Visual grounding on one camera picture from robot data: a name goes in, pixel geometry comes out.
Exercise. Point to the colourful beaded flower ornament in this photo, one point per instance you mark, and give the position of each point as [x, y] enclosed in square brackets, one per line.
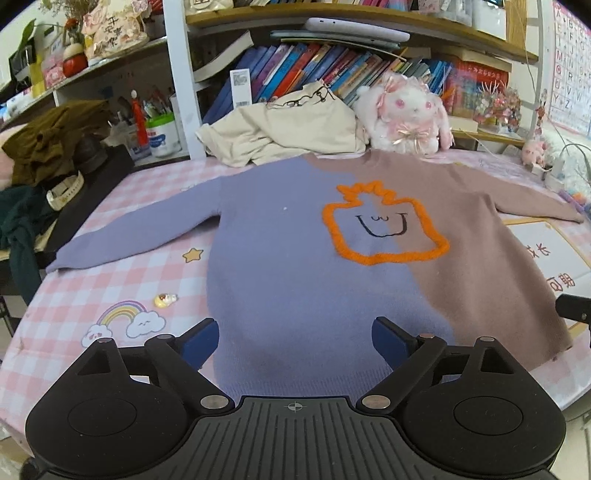
[498, 106]

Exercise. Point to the purple and mauve sweater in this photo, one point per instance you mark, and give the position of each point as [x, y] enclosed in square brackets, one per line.
[308, 252]

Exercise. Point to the cream white shirt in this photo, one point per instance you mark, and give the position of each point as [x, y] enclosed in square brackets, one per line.
[310, 120]

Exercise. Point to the white green lidded jar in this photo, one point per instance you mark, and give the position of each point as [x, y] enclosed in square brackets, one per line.
[162, 135]

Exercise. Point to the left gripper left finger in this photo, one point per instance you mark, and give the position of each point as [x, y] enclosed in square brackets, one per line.
[177, 361]

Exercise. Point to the small pink pig toy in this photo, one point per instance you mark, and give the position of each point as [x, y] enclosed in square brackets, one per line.
[534, 152]

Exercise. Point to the white keyboard on shelf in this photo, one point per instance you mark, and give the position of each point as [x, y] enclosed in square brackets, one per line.
[358, 29]

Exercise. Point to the row of colourful books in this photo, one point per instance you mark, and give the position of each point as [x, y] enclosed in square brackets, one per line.
[453, 73]

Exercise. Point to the dark green garment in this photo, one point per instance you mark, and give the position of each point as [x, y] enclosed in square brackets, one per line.
[25, 215]

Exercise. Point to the white wristwatch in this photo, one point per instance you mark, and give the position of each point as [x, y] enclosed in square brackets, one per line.
[65, 191]

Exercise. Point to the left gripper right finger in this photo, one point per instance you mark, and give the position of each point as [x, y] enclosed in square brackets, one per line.
[412, 360]

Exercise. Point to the small yellow sticker toy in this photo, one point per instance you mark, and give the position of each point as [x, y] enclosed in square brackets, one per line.
[164, 300]

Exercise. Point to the red tassel ornament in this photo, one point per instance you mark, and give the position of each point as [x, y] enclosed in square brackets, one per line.
[139, 119]

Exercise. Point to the alphabet wall poster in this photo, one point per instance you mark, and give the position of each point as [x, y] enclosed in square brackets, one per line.
[570, 99]

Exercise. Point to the pink checkered table mat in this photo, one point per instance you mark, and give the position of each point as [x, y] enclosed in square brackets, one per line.
[74, 307]

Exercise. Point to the white boxed book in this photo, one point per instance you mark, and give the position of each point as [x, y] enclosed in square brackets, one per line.
[241, 88]

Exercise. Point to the white pink plush bunny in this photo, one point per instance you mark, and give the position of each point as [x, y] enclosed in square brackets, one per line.
[400, 114]

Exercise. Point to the red round doll ornament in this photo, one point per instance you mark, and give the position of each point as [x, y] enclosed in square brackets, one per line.
[74, 59]

